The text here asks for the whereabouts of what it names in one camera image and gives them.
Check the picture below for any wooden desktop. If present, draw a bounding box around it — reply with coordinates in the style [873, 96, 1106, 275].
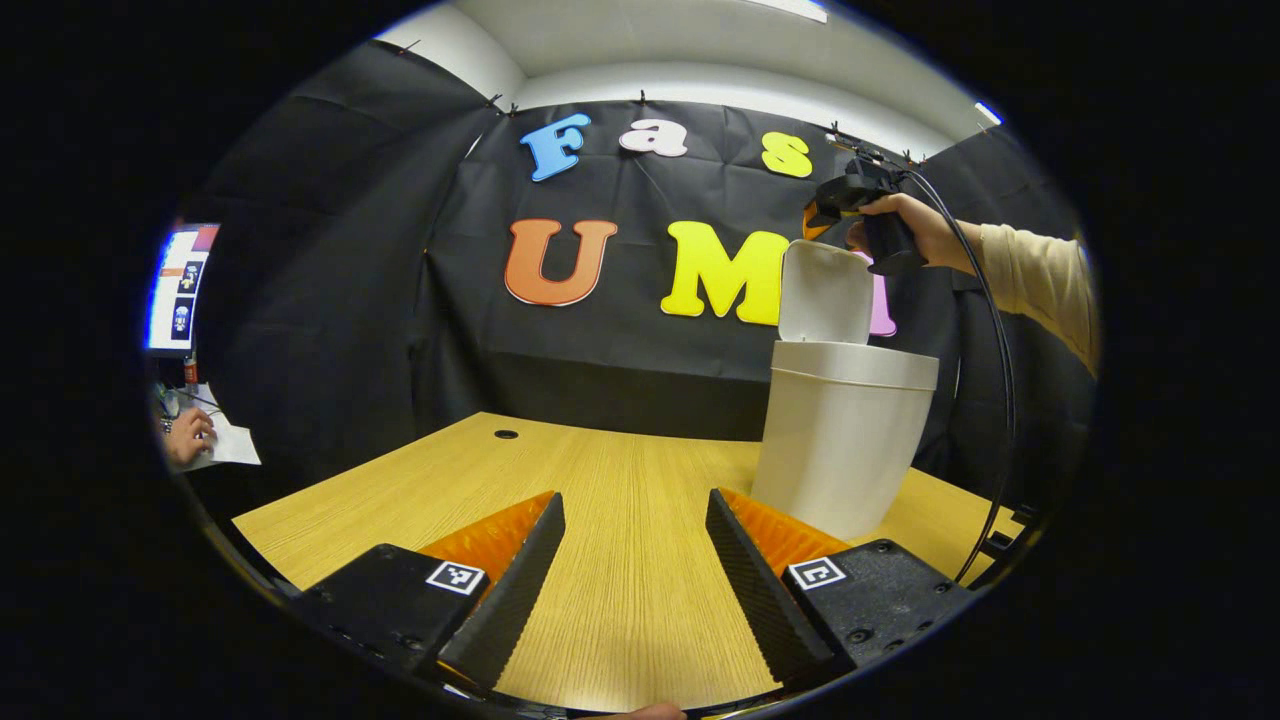
[232, 412, 1026, 713]

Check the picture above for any black backdrop cloth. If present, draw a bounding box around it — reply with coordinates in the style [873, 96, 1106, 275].
[160, 40, 1096, 501]

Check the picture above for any ceiling light panel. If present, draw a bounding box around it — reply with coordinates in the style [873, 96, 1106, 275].
[745, 0, 831, 23]

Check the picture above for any black cable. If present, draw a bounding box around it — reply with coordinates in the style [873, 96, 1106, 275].
[900, 168, 1019, 586]

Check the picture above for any white paper sheet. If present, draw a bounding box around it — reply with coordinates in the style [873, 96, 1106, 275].
[185, 385, 263, 471]

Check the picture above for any black clamp stand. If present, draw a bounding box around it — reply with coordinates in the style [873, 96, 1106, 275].
[980, 505, 1041, 561]

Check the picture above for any computer monitor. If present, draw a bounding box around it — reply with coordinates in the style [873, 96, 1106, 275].
[148, 224, 221, 353]

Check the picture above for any white desktop garbage bin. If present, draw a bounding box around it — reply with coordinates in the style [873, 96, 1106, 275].
[750, 240, 941, 541]

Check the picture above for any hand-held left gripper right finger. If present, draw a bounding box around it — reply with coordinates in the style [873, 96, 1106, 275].
[705, 488, 976, 691]

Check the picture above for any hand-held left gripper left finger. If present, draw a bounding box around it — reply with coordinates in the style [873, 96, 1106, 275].
[290, 490, 567, 698]

